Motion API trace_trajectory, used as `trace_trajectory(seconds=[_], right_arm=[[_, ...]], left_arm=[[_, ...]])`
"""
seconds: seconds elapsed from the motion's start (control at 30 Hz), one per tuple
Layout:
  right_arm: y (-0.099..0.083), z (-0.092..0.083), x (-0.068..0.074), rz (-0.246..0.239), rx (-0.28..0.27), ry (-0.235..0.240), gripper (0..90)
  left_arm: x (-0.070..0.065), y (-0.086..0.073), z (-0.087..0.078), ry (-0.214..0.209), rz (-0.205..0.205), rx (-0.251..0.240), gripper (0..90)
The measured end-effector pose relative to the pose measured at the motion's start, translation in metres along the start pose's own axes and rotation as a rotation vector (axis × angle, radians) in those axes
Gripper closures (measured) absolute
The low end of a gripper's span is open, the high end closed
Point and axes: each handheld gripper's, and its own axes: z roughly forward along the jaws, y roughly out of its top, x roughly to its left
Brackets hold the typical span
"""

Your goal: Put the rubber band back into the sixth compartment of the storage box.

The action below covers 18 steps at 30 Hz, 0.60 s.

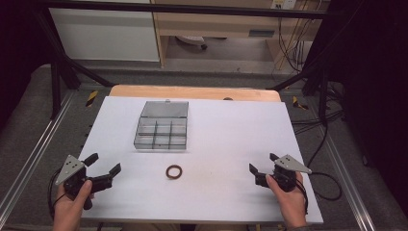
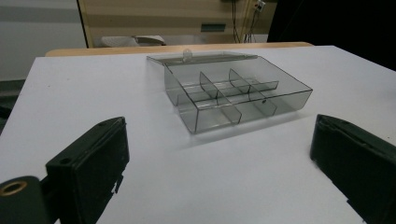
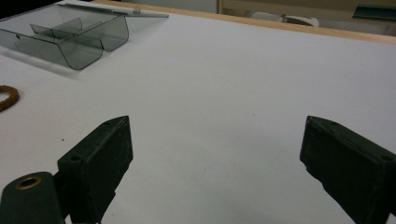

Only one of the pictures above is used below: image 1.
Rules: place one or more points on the clear plastic compartment box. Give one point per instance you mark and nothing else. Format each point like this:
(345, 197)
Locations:
(160, 130)

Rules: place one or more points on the white cabinet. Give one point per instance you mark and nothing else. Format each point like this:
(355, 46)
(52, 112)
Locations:
(106, 33)

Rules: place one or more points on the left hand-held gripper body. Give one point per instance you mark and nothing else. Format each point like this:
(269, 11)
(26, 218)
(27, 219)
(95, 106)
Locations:
(72, 175)

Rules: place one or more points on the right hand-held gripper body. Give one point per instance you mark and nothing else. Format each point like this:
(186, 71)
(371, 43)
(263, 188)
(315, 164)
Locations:
(287, 173)

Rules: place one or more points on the person's right hand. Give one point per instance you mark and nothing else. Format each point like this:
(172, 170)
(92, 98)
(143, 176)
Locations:
(290, 203)

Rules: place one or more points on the black metal frame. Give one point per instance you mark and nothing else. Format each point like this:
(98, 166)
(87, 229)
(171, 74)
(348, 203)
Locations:
(57, 73)

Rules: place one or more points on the white board sheet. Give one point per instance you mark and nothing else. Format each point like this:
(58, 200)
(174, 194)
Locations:
(224, 134)

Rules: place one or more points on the person's left hand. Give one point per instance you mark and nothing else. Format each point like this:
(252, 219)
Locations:
(70, 207)

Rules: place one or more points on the white power strip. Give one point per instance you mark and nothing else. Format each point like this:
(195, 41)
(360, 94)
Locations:
(283, 4)

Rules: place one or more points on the wooden table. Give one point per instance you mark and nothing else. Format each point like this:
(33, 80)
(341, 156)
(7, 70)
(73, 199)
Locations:
(192, 92)

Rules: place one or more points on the yellow black tape marker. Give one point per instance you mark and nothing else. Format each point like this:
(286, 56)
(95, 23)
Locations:
(298, 103)
(91, 98)

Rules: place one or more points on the aluminium floor rail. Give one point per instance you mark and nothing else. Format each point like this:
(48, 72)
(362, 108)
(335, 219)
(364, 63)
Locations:
(349, 183)
(32, 154)

